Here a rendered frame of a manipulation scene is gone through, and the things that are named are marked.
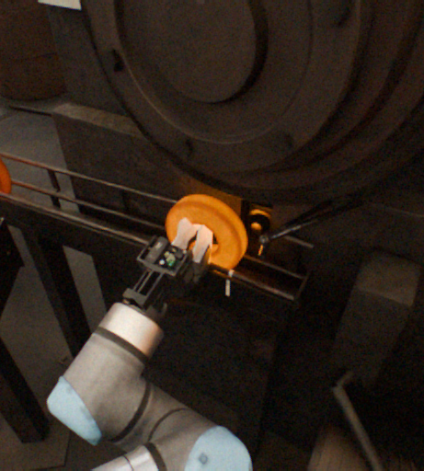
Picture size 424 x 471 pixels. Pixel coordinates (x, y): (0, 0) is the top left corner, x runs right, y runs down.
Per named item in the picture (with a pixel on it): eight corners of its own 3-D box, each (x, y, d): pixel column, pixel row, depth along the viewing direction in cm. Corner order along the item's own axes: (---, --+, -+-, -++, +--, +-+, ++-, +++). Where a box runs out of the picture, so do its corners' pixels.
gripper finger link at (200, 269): (217, 247, 67) (191, 289, 63) (218, 252, 68) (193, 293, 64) (193, 238, 69) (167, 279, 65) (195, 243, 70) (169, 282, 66)
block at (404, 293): (338, 330, 79) (370, 240, 63) (381, 349, 76) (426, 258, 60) (322, 374, 71) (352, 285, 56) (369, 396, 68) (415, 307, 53)
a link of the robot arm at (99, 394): (90, 439, 58) (31, 404, 55) (139, 359, 64) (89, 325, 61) (109, 458, 50) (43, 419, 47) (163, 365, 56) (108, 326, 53)
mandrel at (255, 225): (278, 189, 88) (280, 173, 86) (297, 195, 87) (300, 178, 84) (245, 233, 77) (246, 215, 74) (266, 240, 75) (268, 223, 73)
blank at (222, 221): (168, 187, 73) (158, 196, 70) (245, 201, 66) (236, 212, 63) (180, 252, 82) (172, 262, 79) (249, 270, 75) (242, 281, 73)
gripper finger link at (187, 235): (204, 202, 67) (177, 244, 63) (209, 224, 72) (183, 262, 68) (189, 198, 69) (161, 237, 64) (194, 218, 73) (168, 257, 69)
